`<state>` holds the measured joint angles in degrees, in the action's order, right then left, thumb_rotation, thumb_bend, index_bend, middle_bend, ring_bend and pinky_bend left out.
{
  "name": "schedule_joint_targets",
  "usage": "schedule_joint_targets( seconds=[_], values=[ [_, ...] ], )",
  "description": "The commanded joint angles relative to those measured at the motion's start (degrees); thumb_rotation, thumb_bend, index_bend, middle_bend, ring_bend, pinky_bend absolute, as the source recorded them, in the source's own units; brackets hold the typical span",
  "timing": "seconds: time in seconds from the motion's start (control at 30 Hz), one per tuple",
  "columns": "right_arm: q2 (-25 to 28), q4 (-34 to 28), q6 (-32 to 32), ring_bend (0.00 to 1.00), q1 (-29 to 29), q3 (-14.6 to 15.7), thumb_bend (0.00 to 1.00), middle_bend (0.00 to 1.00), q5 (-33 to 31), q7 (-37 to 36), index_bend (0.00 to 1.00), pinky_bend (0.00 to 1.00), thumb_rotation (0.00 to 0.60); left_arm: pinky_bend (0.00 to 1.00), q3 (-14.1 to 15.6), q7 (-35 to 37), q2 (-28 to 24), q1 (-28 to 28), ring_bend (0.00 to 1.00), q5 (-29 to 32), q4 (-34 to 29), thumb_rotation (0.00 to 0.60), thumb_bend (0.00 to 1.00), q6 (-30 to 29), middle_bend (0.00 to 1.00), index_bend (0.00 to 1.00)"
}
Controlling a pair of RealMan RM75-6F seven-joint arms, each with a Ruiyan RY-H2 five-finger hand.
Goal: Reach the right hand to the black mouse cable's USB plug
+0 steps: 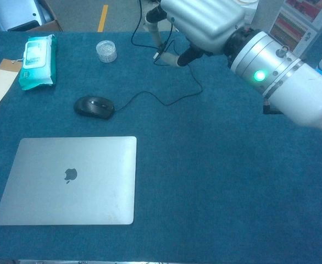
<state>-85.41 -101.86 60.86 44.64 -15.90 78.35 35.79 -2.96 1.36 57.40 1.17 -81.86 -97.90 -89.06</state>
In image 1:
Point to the pale blue plastic device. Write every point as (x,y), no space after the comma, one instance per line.
(15,13)

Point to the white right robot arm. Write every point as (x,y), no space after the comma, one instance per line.
(290,79)

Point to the cardboard box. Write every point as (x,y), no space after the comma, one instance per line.
(51,27)

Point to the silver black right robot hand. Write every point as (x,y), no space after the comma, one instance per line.
(202,22)

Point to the green wet wipes pack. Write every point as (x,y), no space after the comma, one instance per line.
(37,63)

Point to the silver laptop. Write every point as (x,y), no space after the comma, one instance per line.
(67,181)

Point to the clear round plastic container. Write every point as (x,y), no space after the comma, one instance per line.
(106,52)

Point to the black computer mouse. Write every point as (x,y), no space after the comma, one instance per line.
(93,107)

